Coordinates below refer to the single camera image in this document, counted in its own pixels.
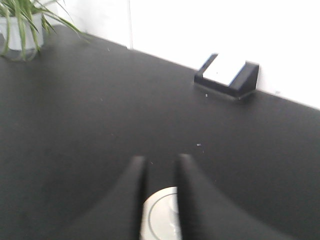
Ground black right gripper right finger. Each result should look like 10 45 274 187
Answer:
176 154 292 240

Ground glass jar with white lid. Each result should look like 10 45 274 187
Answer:
140 186 182 240

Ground black white power socket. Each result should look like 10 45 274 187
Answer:
194 53 260 100

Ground green potted plant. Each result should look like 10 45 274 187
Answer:
0 0 86 61

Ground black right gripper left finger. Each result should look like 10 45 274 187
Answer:
57 156 146 240

